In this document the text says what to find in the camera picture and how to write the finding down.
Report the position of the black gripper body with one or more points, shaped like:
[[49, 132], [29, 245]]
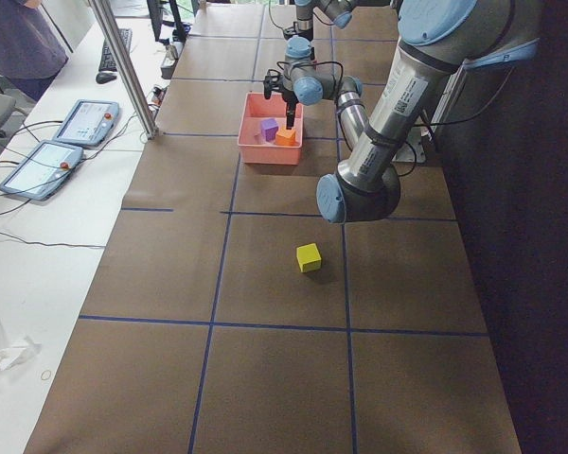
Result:
[[290, 107]]

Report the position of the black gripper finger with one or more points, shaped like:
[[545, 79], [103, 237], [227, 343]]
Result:
[[290, 117]]

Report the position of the purple foam block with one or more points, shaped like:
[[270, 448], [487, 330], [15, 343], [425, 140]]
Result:
[[268, 128]]

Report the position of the orange foam block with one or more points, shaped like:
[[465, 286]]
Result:
[[285, 137]]

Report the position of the yellow foam block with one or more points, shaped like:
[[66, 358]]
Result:
[[308, 258]]

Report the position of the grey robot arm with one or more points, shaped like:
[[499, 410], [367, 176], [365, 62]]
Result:
[[322, 14], [436, 38]]

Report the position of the pink plastic bin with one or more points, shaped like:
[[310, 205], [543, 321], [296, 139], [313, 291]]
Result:
[[253, 149]]

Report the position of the black computer mouse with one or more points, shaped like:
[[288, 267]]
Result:
[[104, 77]]

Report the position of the far teach pendant tablet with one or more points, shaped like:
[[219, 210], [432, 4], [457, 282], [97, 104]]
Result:
[[88, 123]]

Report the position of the teach pendant tablet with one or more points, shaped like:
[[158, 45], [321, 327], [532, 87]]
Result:
[[88, 123], [43, 171]]

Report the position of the near teach pendant tablet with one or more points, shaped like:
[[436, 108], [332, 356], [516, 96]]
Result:
[[43, 171]]

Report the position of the person in purple shirt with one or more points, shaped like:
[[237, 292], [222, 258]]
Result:
[[30, 53]]

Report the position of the crumpled white paper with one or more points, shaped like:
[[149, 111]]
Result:
[[13, 354]]

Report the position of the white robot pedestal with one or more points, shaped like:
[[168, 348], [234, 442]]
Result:
[[412, 150]]

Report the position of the aluminium frame post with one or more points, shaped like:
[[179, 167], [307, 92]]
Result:
[[107, 23]]

